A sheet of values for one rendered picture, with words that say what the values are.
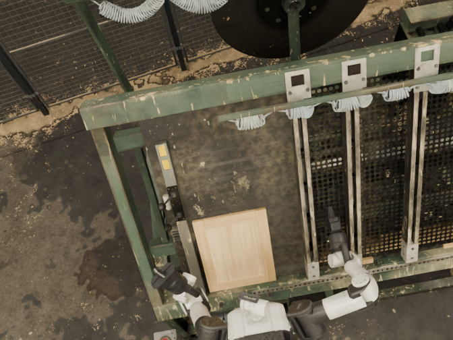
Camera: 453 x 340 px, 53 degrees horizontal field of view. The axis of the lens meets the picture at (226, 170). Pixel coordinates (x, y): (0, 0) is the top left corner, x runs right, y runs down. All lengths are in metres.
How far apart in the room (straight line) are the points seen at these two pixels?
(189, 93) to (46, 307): 2.45
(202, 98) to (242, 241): 0.84
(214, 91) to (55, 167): 2.69
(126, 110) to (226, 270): 1.06
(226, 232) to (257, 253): 0.22
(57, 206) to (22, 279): 0.65
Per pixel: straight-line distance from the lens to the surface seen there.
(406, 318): 3.55
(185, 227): 2.25
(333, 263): 2.23
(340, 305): 2.03
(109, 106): 1.90
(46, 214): 4.14
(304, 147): 2.05
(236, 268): 2.48
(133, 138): 2.10
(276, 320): 2.05
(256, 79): 1.86
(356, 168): 2.19
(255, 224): 2.30
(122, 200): 2.17
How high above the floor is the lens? 3.37
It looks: 61 degrees down
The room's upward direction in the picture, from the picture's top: 12 degrees counter-clockwise
